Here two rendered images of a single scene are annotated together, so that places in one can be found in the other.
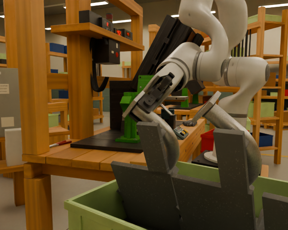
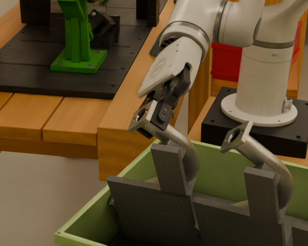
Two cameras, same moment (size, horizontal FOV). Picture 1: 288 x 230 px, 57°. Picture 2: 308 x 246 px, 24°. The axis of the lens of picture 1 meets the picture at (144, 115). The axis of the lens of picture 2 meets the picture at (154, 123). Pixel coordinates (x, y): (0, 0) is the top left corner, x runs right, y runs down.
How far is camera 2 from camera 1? 66 cm
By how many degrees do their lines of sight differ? 22
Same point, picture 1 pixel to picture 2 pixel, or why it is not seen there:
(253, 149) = (285, 180)
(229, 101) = (265, 23)
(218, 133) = (249, 174)
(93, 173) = (24, 142)
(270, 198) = (298, 228)
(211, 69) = (240, 36)
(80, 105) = not seen: outside the picture
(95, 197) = (86, 220)
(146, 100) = (160, 115)
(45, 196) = not seen: outside the picture
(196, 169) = (213, 152)
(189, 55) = (209, 12)
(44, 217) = not seen: outside the picture
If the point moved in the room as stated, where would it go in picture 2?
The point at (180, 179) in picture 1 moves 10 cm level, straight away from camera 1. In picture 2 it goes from (204, 204) to (199, 173)
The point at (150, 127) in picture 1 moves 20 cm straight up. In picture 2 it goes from (168, 153) to (170, 29)
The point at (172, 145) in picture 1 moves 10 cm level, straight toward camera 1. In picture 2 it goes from (191, 162) to (198, 194)
